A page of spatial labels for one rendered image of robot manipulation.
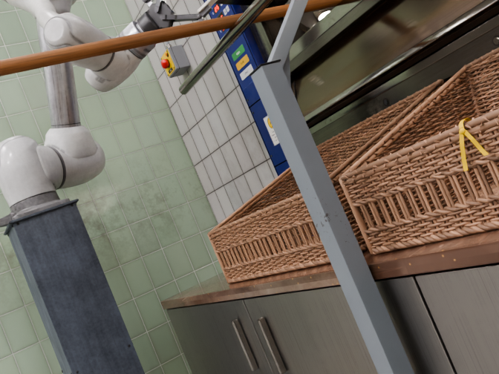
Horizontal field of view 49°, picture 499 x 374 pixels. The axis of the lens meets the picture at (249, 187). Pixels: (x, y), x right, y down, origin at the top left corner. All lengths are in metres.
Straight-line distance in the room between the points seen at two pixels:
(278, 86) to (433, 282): 0.39
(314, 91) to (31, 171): 0.94
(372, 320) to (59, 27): 0.98
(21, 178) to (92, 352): 0.59
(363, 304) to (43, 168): 1.28
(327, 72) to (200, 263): 1.18
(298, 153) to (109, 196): 1.65
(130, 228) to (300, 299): 1.40
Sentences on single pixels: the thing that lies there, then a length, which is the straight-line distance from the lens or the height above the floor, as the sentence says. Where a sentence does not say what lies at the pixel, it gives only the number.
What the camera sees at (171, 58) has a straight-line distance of 2.38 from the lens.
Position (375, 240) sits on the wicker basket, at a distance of 0.99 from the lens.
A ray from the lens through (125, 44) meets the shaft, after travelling 1.28.
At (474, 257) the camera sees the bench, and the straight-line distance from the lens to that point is 0.80.
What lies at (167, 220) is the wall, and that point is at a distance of 2.52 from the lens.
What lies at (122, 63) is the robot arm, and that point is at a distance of 1.55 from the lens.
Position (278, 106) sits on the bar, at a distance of 0.91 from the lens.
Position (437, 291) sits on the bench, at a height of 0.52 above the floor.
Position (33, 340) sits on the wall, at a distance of 2.36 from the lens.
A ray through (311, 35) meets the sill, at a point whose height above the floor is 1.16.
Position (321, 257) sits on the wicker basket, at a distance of 1.15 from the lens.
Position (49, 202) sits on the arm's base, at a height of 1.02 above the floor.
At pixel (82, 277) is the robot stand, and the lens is 1.84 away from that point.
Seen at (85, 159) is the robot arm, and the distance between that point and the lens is 2.03.
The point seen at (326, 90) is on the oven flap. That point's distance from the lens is 1.72.
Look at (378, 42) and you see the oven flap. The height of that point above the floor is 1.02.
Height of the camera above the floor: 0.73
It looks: 3 degrees up
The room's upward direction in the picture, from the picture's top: 23 degrees counter-clockwise
